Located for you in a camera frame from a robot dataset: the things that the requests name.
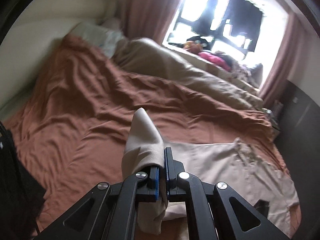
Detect beige jacket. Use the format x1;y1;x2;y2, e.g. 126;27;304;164
121;108;301;237

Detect dark hanging clothes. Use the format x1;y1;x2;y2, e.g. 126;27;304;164
199;0;264;52

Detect rust brown bed sheet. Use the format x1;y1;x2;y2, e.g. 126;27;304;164
5;35;291;230

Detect white bedside table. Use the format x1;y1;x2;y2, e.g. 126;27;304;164
262;100;283;140

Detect pink right curtain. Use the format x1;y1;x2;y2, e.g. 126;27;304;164
259;12;305;109

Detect pink curtain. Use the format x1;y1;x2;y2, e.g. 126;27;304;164
259;12;305;109
121;0;182;44

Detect grey cushion on sill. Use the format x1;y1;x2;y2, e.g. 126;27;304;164
247;63;263;88

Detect pink plush toy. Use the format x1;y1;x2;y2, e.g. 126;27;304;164
198;51;232;72

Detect tan duvet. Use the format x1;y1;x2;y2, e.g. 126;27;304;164
113;38;264;110

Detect orange plush toy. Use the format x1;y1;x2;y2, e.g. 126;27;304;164
183;41;203;54

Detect white pillow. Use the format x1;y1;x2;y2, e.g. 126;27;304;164
70;22;124;58

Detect pink left curtain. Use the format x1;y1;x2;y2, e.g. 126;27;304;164
121;0;182;44

